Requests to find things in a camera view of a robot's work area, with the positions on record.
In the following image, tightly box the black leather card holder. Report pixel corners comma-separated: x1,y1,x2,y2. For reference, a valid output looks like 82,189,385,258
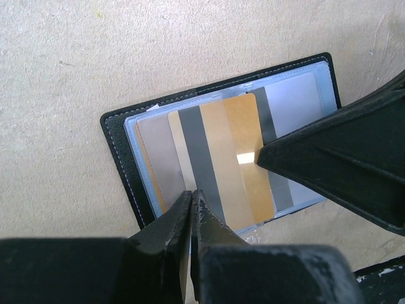
100,53,341,234

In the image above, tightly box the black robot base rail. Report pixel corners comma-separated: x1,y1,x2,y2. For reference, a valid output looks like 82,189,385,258
354,255,405,304

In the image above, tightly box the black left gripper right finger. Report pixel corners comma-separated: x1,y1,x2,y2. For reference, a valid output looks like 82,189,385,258
191,190,365,303

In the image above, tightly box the gold card from holder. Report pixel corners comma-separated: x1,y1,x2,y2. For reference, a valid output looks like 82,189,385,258
168,93,275,231

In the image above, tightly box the silver card in holder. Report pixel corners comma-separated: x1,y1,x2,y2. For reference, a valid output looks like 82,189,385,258
251,72,337,213

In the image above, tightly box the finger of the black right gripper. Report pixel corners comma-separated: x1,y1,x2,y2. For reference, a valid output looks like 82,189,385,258
257,73,404,235

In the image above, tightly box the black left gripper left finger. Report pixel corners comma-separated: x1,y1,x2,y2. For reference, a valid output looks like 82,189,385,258
1,191,192,303

